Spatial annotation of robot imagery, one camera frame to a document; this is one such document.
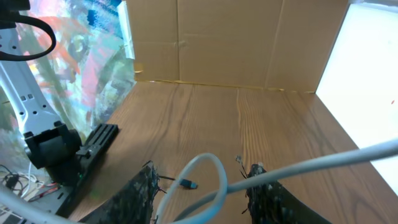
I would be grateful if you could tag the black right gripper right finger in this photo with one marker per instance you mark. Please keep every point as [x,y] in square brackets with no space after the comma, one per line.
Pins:
[272,203]

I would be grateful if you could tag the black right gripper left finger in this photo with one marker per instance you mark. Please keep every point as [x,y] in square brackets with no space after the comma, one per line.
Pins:
[133,203]

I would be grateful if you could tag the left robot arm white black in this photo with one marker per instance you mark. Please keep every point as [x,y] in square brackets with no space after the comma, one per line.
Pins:
[33,112]

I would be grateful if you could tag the colourful painted backdrop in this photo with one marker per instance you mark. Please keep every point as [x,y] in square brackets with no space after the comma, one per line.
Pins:
[90,71]

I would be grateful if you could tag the cardboard side panel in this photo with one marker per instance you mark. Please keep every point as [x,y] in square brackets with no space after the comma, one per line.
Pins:
[271,44]

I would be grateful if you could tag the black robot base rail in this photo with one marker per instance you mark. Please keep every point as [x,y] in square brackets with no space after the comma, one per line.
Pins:
[67,161]

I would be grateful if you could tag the floor cable clutter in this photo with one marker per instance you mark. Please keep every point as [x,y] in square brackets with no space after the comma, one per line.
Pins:
[29,183]

